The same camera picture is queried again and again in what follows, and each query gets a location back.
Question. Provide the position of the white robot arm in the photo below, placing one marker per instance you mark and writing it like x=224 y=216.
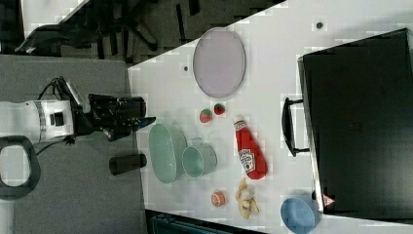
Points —
x=53 y=120

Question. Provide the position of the black cylinder post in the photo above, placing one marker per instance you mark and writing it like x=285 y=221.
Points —
x=123 y=164

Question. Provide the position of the purple round plate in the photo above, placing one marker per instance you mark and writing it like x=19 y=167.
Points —
x=219 y=62

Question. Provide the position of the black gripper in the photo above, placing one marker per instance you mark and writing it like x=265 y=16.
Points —
x=116 y=117

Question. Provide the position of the peeled toy banana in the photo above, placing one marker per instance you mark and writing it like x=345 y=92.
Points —
x=246 y=202

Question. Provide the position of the teal crate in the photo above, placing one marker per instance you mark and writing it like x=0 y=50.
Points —
x=169 y=224

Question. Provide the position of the blue bowl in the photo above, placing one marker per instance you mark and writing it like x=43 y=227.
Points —
x=300 y=214

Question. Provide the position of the black rounded frame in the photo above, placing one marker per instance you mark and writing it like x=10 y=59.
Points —
x=20 y=169

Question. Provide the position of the dark red toy strawberry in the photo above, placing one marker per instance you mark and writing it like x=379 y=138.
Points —
x=219 y=109

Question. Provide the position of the black toaster oven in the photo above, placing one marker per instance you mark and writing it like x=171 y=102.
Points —
x=358 y=104

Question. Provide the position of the oven door with black handle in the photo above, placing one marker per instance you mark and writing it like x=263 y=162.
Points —
x=288 y=131

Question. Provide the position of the green perforated colander basket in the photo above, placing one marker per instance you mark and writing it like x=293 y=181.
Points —
x=166 y=146

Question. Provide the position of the light red toy strawberry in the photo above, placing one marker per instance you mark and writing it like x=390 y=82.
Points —
x=205 y=115

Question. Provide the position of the green mug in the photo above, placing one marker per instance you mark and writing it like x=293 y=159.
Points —
x=198 y=158

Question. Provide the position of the toy orange slice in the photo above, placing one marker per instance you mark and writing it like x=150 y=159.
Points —
x=218 y=198

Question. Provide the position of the red ketchup bottle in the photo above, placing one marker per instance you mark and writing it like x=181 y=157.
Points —
x=250 y=154

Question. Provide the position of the black office chair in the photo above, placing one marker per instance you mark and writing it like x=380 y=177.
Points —
x=95 y=20

